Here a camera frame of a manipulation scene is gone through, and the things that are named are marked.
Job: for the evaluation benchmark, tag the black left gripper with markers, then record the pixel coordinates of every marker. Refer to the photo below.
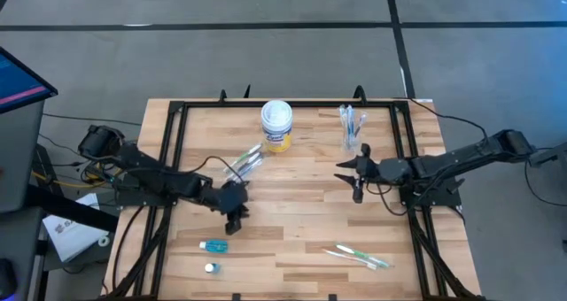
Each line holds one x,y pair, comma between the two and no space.
232,199

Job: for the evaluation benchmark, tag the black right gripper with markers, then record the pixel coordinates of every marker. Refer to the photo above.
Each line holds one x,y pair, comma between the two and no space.
370,170

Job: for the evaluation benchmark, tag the purple toothbrush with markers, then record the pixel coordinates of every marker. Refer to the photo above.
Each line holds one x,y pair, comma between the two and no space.
248,163

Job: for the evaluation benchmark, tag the green toothbrush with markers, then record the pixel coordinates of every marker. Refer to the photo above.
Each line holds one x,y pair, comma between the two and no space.
361,254
243,157

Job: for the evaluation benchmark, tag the blue mouthwash bottle white cap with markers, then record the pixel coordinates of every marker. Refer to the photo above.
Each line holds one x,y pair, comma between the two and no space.
215,246

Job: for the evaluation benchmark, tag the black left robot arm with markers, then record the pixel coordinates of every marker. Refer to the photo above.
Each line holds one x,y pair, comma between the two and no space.
155,177

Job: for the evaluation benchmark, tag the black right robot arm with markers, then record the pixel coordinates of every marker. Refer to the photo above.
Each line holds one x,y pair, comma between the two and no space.
465,157

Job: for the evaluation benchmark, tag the clear acrylic holder box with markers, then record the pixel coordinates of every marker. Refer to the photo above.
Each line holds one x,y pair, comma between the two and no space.
364,141

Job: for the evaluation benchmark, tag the small blue bottle white cap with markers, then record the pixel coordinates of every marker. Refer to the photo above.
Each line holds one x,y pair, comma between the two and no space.
212,268

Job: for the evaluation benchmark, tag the yellow white Lysol wipes canister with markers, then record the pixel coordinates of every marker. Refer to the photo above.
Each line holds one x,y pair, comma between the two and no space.
277,133

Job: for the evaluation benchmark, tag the white tape roll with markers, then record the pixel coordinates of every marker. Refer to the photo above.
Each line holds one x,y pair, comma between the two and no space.
99,241

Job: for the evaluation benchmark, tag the black desk beam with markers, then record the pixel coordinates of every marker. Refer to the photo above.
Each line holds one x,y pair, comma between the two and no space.
71,210

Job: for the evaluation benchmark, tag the white paper booklet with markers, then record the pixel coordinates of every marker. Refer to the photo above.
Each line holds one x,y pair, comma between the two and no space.
71,239

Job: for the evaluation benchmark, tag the grey stand foot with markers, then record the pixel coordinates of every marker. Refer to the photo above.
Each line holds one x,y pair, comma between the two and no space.
551,156

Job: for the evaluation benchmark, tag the grey cabinet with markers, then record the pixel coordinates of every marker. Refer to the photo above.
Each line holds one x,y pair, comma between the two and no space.
17,159

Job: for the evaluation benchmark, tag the black mouse blue glow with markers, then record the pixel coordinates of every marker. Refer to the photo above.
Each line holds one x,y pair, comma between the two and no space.
6,276

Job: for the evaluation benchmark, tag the blue screen monitor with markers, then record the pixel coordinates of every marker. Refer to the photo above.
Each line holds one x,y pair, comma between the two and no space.
20,84

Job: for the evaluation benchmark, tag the black metal table frame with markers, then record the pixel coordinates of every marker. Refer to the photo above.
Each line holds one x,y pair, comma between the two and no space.
319,103

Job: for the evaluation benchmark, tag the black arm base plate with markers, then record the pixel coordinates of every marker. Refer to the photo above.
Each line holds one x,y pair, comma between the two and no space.
146,199
443,198

